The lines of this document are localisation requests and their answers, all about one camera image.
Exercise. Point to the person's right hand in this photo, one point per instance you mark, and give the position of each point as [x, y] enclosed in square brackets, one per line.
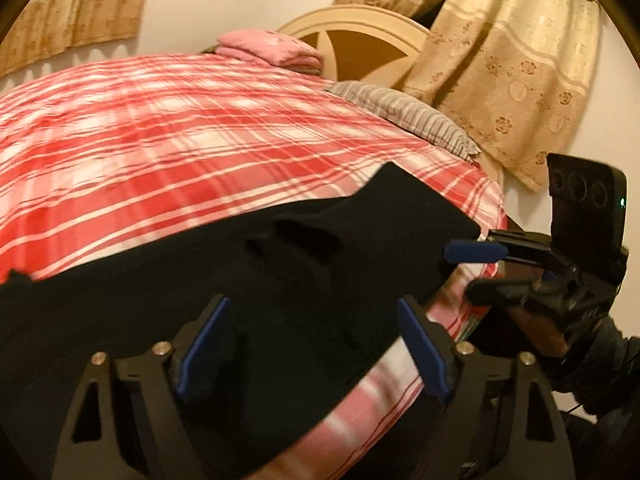
[535, 330]

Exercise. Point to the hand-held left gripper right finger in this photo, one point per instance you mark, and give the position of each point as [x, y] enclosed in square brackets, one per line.
[422, 350]

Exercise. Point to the beige patterned window curtain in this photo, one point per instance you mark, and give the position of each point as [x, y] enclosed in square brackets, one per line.
[85, 10]

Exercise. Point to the bed with red plaid sheet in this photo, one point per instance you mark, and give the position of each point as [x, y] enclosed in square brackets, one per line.
[150, 135]

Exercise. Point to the black pants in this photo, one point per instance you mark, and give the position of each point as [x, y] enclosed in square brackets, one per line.
[250, 285]

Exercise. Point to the cream wooden headboard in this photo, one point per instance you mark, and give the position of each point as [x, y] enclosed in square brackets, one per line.
[350, 17]

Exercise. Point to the person's right forearm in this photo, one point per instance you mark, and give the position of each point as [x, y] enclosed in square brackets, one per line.
[605, 365]

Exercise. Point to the striped pillow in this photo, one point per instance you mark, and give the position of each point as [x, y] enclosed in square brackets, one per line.
[415, 115]

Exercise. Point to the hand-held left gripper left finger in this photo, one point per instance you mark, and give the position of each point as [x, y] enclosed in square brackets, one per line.
[205, 345]

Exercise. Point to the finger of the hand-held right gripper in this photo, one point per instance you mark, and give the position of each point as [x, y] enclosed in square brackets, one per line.
[470, 251]
[500, 292]

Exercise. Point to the long beige patterned curtain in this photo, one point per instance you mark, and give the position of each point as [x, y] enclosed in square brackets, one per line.
[515, 70]

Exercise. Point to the pink folded blanket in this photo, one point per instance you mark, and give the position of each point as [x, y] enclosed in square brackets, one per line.
[270, 47]

